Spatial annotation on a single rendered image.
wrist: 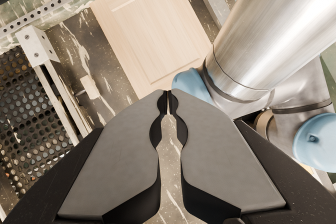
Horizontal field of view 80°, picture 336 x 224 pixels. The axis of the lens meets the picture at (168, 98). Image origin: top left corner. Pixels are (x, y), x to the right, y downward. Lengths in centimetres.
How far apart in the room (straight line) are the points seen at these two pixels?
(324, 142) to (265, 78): 15
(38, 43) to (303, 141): 75
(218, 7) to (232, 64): 59
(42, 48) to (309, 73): 72
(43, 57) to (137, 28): 32
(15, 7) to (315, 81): 86
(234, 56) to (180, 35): 57
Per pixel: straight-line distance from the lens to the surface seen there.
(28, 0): 88
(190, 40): 73
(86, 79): 74
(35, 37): 80
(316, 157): 31
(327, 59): 86
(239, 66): 18
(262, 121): 41
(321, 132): 31
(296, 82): 30
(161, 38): 73
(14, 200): 95
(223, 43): 18
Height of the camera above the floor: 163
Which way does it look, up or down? 34 degrees down
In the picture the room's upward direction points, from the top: 152 degrees clockwise
